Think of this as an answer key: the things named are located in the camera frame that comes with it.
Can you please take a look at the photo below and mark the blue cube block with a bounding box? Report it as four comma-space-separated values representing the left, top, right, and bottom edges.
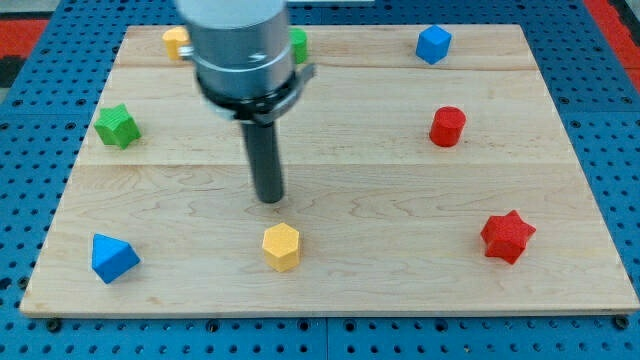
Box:
415, 25, 452, 65

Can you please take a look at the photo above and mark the green cylinder block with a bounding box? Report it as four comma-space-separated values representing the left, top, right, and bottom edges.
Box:
289, 27, 308, 64

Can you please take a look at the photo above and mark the red cylinder block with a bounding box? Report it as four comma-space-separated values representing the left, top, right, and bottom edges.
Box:
429, 106, 466, 147

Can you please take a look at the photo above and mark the light wooden board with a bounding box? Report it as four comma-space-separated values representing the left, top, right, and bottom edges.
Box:
20, 25, 639, 319

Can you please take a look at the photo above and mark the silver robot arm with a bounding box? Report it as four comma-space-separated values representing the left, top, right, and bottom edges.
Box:
175, 0, 316, 126

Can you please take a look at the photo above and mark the green star block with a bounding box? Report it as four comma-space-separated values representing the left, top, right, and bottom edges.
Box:
94, 103, 141, 149

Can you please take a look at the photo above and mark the yellow hexagon block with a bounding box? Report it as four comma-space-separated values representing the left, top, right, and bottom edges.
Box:
262, 223, 301, 272

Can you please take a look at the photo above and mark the blue triangular prism block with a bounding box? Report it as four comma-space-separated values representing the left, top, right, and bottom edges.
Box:
91, 234, 140, 284

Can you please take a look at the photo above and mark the red star block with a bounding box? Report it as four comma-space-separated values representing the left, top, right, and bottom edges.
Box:
480, 210, 536, 265

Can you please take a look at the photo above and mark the yellow heart block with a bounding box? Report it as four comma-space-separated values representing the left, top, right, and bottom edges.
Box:
162, 26, 190, 60

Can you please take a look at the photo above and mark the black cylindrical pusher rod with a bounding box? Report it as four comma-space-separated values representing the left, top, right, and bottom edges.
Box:
241, 124, 284, 203

